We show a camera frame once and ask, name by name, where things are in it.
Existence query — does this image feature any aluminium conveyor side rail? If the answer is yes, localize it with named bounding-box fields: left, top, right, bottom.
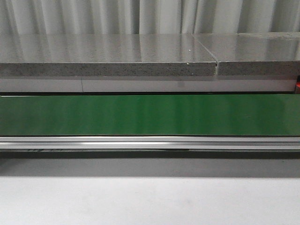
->
left=0, top=136, right=300, bottom=153

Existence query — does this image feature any grey speckled stone counter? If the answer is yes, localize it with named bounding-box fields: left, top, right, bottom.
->
left=0, top=32, right=300, bottom=93

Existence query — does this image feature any red plastic tray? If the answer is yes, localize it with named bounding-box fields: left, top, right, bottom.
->
left=295, top=76, right=300, bottom=94

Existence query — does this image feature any white pleated curtain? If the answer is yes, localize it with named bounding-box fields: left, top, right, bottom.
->
left=0, top=0, right=300, bottom=34

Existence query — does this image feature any green conveyor belt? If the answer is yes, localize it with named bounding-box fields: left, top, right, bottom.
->
left=0, top=94, right=300, bottom=136

